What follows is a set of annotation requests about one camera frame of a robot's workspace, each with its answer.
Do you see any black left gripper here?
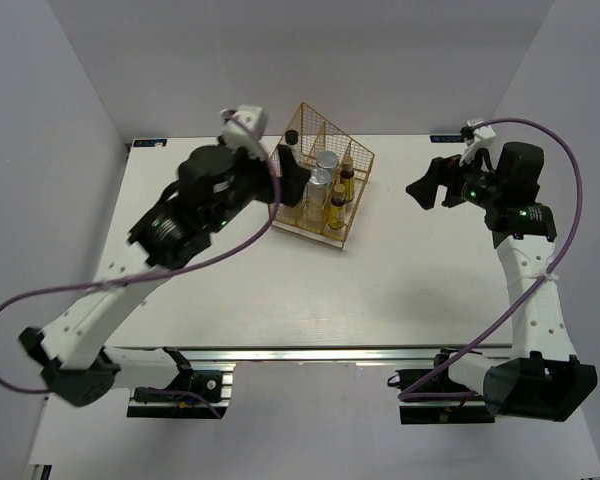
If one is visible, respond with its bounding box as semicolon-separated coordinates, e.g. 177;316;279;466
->
207;135;311;233

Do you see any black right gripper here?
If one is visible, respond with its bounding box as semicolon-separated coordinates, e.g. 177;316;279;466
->
405;145;504;210

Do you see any white granule jar blue label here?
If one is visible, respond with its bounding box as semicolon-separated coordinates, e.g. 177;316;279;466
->
306;168;331;222

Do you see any small yellow label bottle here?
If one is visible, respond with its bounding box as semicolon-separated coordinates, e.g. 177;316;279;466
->
340;155;355;203

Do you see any dark sauce bottle red label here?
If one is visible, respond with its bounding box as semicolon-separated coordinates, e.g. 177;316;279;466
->
284;129;300;148

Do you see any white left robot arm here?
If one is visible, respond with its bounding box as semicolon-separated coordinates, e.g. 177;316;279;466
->
19;145;310;407

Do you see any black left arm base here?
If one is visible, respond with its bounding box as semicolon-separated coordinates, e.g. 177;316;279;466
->
127;347;227;420

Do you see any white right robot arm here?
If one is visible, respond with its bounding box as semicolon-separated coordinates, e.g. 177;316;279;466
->
401;142;598;422

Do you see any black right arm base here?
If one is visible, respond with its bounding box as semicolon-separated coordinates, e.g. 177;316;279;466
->
386;348;496;426

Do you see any blue corner label right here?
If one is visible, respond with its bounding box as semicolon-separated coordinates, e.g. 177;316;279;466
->
429;134;464;143

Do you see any blue corner label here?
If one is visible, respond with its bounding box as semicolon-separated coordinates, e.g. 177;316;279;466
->
429;134;464;143
132;138;167;148

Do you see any blue corner label left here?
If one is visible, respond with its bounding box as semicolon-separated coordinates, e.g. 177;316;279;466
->
132;138;167;148

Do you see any gold wire mesh rack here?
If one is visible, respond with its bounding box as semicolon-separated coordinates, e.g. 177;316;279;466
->
273;102;375;249

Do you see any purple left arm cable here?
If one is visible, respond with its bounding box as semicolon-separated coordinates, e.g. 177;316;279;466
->
0;110;284;419

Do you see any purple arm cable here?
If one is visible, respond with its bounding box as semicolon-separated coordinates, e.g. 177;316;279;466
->
397;117;582;402
0;110;284;419

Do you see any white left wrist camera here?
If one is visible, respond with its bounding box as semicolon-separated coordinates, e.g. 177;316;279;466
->
220;105;268;160

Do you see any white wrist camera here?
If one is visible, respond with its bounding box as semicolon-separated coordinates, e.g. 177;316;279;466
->
220;105;268;160
459;118;496;166

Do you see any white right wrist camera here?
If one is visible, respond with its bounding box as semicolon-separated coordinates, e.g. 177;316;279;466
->
459;118;496;166

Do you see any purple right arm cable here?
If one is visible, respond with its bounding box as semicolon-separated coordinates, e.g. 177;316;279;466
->
397;117;582;402

